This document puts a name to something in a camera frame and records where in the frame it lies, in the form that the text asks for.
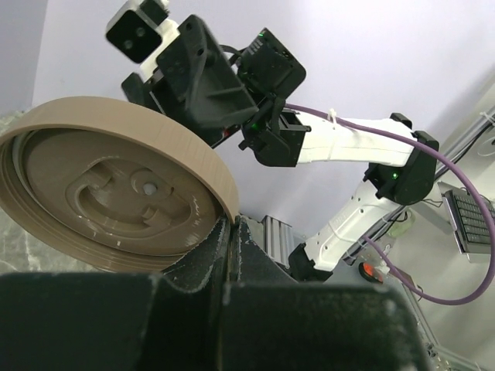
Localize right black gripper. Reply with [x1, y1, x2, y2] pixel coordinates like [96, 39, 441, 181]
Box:
[121, 15, 258, 148]

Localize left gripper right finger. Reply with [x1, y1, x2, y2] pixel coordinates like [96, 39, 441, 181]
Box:
[222, 220, 431, 370]

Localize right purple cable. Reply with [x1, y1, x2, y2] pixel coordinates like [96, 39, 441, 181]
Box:
[284, 102, 495, 306]

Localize aluminium rail frame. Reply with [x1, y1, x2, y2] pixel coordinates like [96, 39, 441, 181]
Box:
[273, 106, 494, 369]

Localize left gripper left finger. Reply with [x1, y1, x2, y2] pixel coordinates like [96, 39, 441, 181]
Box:
[1, 217, 230, 370]

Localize brown round lid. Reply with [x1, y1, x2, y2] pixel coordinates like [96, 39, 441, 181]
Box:
[1, 97, 240, 272]

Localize black computer keyboard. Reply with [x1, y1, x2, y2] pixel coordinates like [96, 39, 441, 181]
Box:
[442, 189, 491, 264]

